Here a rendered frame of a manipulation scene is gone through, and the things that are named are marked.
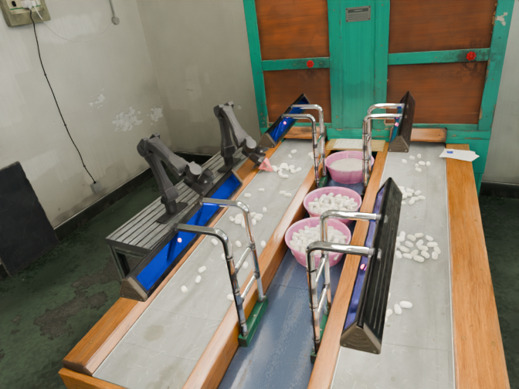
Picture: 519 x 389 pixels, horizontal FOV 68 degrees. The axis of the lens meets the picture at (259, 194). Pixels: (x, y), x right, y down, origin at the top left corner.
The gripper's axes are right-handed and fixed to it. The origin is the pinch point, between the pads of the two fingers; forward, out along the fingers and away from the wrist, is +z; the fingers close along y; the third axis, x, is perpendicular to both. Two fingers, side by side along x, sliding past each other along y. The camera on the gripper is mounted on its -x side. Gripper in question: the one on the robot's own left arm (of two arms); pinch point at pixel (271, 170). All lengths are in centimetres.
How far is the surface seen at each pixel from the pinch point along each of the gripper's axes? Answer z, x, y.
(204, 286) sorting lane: 7, -3, -93
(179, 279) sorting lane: -2, 5, -92
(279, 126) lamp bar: -10.2, -34.6, -18.6
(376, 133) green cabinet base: 36, -38, 45
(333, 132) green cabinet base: 16, -21, 45
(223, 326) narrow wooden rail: 18, -16, -110
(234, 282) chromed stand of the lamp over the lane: 11, -33, -108
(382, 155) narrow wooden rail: 44, -38, 25
